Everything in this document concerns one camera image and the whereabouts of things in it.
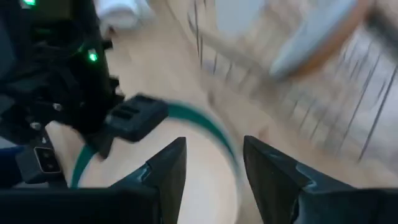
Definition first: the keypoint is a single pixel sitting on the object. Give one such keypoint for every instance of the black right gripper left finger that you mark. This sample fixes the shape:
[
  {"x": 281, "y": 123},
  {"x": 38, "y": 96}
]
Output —
[{"x": 168, "y": 174}]

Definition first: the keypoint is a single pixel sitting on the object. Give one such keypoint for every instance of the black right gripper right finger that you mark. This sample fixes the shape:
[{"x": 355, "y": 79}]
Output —
[{"x": 295, "y": 193}]

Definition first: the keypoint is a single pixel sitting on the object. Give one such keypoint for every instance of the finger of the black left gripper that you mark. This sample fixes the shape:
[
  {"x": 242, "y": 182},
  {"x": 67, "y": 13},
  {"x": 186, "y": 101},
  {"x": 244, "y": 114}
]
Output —
[
  {"x": 99, "y": 146},
  {"x": 136, "y": 118}
]

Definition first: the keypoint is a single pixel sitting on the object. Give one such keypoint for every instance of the large green plate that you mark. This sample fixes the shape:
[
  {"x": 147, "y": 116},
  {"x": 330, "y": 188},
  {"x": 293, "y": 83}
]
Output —
[{"x": 202, "y": 174}]

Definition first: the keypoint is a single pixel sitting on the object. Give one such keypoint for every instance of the white plate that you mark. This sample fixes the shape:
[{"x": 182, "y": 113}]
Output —
[{"x": 311, "y": 37}]

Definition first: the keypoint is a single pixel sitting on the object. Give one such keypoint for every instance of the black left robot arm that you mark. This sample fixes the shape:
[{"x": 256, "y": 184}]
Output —
[{"x": 46, "y": 18}]

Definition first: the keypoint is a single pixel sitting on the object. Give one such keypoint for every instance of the white brown striped towel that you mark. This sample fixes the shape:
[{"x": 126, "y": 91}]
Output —
[{"x": 118, "y": 12}]

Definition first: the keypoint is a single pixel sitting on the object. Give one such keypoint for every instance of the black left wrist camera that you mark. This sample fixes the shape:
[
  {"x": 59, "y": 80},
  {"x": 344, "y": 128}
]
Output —
[{"x": 46, "y": 161}]

